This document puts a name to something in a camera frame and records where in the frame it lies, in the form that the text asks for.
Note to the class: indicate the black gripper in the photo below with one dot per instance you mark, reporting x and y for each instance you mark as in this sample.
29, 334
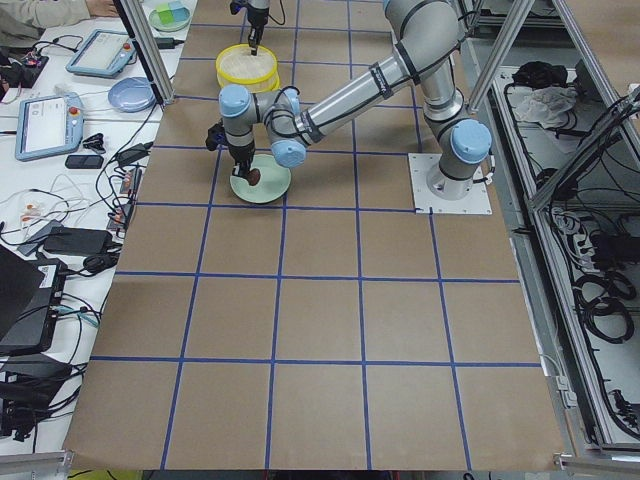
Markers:
241, 154
257, 19

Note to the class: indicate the brown bun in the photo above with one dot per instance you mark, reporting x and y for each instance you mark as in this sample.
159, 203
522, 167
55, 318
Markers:
253, 177

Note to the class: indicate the yellow rimmed steamer basket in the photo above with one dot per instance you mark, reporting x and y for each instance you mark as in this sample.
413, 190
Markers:
270, 84
236, 62

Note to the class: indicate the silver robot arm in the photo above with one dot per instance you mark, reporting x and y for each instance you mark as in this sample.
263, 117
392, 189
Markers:
257, 13
426, 33

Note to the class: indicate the pale green plate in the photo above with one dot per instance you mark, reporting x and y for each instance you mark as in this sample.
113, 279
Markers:
273, 183

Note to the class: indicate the green bowl with sponges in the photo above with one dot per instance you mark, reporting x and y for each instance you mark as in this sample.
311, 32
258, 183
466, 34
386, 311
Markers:
170, 16

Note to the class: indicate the black power adapter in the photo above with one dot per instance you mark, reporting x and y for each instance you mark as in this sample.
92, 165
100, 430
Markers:
166, 43

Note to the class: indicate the blue plate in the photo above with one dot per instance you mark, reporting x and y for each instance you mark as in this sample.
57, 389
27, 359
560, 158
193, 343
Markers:
131, 95

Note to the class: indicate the far teach pendant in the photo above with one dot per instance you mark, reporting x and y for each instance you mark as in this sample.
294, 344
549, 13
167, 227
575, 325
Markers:
103, 54

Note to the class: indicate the teach pendant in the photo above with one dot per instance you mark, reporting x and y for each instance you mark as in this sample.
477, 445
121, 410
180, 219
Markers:
49, 126
103, 54

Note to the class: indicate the near teach pendant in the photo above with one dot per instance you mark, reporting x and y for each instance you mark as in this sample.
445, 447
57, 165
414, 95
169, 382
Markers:
49, 126

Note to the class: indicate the aluminium frame post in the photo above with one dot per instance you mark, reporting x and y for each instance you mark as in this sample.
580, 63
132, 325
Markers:
137, 27

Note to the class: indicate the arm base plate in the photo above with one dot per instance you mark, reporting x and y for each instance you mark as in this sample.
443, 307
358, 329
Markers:
434, 193

